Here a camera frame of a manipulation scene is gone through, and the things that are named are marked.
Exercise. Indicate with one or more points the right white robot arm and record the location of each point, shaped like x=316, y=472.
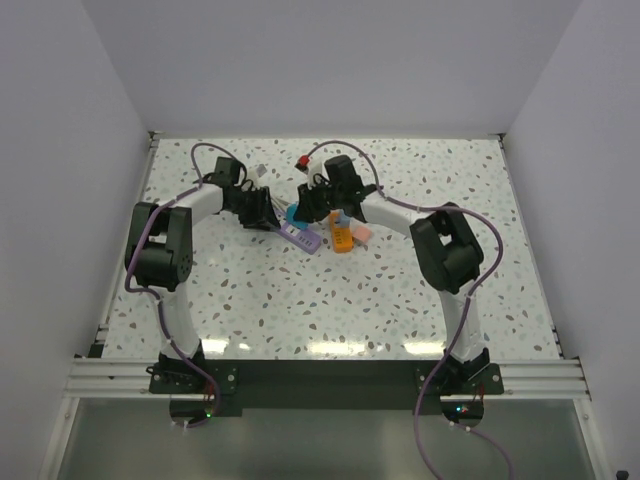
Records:
x=448, y=254

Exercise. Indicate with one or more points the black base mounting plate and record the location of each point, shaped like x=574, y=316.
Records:
x=228, y=388

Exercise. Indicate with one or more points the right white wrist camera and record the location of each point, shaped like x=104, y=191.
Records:
x=312, y=169

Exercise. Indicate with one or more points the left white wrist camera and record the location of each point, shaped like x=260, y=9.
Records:
x=257, y=172

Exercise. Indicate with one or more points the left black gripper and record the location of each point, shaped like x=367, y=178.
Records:
x=262, y=217

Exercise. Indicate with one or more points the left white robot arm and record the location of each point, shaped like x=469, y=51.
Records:
x=159, y=259

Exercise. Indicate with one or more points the pink charger plug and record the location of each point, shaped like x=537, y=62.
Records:
x=361, y=235

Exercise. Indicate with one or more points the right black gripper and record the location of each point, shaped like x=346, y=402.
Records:
x=307, y=210

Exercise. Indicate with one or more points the teal blue plug adapter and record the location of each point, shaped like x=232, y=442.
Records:
x=290, y=213

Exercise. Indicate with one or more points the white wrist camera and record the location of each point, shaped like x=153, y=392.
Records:
x=312, y=169
x=257, y=172

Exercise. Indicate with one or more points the aluminium frame rail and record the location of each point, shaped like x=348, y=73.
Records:
x=98, y=378

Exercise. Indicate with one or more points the purple power strip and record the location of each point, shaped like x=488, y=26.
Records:
x=306, y=240

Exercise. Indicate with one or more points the light blue charger plug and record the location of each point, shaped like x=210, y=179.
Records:
x=343, y=220

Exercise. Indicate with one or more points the orange power strip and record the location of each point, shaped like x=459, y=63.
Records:
x=342, y=240

